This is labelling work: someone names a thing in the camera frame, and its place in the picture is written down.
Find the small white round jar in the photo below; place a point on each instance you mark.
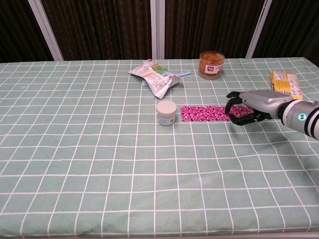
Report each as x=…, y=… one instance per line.
x=166, y=113

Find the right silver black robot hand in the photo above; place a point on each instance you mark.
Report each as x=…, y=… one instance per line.
x=261, y=102

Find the white partition frame post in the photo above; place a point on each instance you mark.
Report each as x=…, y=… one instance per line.
x=157, y=30
x=46, y=32
x=258, y=30

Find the yellow biscuit package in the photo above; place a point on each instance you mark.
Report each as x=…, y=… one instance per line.
x=286, y=83

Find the dark brown curtain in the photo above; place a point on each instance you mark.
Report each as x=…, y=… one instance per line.
x=104, y=30
x=211, y=25
x=291, y=30
x=17, y=30

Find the crumpled white snack bag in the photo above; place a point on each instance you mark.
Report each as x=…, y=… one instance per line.
x=155, y=77

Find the clear jar orange contents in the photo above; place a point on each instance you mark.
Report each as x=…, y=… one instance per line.
x=211, y=66

